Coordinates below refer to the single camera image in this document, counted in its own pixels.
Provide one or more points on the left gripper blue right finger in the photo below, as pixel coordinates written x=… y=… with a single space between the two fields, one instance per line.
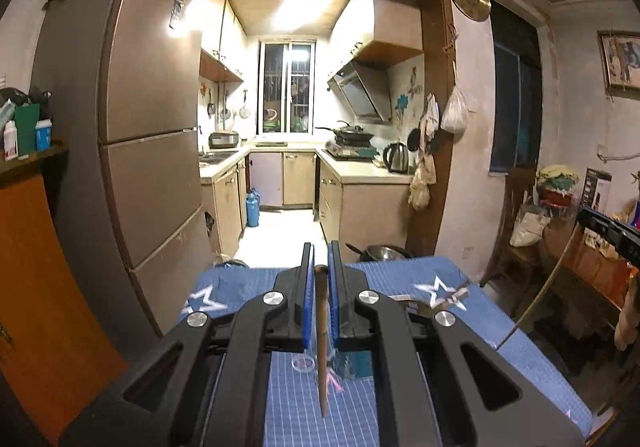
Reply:
x=335 y=275

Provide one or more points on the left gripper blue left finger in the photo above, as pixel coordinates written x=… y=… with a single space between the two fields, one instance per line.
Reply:
x=307 y=306

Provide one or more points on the kitchen range hood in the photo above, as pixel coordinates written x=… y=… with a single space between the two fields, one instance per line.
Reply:
x=366 y=90

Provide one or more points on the kitchen window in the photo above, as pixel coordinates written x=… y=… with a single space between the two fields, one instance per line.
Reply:
x=286 y=81

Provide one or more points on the person's right hand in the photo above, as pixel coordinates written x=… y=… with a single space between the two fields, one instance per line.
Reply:
x=626 y=330

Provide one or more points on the wooden chopstick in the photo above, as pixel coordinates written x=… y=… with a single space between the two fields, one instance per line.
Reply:
x=576 y=234
x=321 y=276

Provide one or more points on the metal pot on floor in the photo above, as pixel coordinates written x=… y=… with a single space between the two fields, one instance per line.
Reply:
x=380 y=253

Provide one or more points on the dark wooden side table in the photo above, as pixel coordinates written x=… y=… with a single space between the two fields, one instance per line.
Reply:
x=595 y=284

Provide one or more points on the black product box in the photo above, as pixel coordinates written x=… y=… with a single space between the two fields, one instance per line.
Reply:
x=595 y=191

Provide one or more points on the blue gas cylinder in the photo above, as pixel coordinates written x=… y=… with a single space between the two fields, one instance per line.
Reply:
x=252 y=206

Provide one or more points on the blue utensil holder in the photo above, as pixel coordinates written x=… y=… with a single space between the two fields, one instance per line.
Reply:
x=349 y=366

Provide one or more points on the wooden dining chair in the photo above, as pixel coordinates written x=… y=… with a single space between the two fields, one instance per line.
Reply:
x=519 y=188

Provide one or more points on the stainless electric kettle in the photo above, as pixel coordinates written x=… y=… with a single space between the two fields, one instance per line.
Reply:
x=396 y=158

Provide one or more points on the black wok on stove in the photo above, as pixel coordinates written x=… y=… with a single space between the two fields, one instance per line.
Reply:
x=349 y=135

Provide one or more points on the blue grid star tablecloth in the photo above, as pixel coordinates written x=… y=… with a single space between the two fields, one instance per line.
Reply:
x=293 y=416

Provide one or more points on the white hanging plastic bag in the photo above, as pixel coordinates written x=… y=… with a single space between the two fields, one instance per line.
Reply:
x=455 y=117

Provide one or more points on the orange wooden cabinet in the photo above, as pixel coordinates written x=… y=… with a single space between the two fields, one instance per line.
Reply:
x=55 y=356

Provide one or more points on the bronze three-door refrigerator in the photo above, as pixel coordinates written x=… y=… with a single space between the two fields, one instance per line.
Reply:
x=123 y=76

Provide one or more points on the green box on cabinet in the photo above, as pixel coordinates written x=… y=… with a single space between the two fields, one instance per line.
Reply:
x=26 y=118

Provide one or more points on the framed wall picture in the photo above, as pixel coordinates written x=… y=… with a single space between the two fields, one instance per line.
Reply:
x=619 y=52

